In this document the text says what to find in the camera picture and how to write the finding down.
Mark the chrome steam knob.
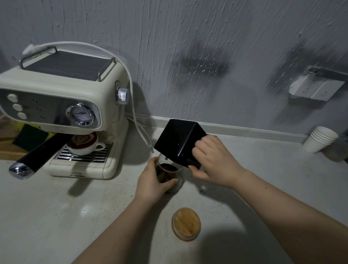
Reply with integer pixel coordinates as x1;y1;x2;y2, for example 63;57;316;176
115;87;131;105

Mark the round wooden lid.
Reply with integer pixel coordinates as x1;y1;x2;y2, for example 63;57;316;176
171;207;202;242

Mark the round pressure gauge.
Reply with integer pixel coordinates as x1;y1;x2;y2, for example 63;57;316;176
65;103;96;126

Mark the person's left forearm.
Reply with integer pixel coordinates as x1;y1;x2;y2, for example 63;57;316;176
69;194;167;264

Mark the glass jar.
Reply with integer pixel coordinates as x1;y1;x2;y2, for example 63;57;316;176
154;153;185;194

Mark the white latte cup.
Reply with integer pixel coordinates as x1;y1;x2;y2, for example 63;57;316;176
65;131;107;157

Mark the wooden board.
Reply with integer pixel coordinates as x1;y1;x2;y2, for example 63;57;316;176
0;138;29;162

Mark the person's right hand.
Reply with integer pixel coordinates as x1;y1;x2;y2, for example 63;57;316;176
187;134;248;189

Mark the stack of white paper cups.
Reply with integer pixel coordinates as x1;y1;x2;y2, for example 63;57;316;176
302;125;339;155

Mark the ground coffee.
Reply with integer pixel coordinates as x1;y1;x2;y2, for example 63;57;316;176
158;162;180;183

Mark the green sponge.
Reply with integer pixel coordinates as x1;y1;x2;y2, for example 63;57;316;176
12;123;57;153

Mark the white power cable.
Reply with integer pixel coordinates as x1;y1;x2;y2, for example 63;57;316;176
19;39;156;149

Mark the metal drip tray grille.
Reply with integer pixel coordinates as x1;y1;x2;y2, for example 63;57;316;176
52;141;113;164

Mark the clear plastic container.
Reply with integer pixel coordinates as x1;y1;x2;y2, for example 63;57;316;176
322;134;348;163

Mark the black chrome portafilter handle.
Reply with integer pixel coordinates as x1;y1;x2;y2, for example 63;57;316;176
8;130;75;182

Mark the person's right forearm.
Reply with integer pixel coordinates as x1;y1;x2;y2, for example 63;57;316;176
231;169;348;264

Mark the person's left hand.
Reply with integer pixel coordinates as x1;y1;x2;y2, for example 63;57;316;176
134;155;180;207

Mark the white wall socket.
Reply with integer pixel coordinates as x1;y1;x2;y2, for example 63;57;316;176
288;72;345;102

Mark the black square container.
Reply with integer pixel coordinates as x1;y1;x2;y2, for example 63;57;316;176
153;118;218;170

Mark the metal wall bracket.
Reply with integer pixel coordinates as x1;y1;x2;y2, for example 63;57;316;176
305;66;348;83

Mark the cream espresso machine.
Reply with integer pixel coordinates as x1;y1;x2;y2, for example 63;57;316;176
0;45;133;181

